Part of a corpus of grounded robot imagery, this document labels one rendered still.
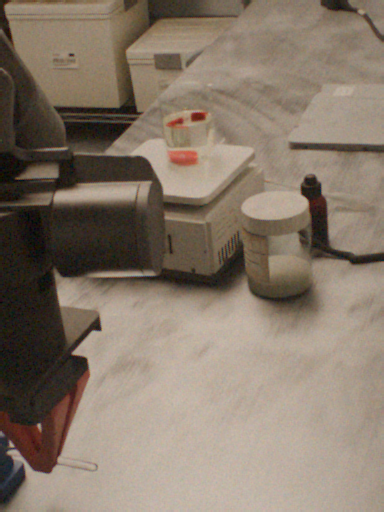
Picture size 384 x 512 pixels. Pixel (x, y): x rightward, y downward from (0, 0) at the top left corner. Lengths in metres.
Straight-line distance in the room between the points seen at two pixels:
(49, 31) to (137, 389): 2.53
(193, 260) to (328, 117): 0.41
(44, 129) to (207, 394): 0.27
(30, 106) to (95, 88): 2.68
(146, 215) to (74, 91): 2.76
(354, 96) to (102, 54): 1.95
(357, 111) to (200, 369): 0.56
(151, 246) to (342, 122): 0.71
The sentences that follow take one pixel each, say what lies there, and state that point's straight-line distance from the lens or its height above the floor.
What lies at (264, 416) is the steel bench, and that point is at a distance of 0.82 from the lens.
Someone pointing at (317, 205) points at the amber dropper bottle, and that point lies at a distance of 1.03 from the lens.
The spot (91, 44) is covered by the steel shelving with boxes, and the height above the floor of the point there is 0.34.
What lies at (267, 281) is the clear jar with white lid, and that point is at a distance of 0.95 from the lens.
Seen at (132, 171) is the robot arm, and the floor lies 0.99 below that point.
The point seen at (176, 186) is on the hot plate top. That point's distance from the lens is 0.98.
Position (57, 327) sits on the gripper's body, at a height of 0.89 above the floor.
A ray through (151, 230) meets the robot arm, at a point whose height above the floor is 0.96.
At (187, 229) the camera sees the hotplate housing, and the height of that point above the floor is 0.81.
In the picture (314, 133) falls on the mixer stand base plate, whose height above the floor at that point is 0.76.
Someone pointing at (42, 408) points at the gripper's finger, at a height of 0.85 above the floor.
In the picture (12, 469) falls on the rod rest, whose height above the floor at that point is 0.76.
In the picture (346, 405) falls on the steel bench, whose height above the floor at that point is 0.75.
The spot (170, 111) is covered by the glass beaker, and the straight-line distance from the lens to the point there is 0.99.
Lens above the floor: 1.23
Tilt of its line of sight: 27 degrees down
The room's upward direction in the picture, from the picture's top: 6 degrees counter-clockwise
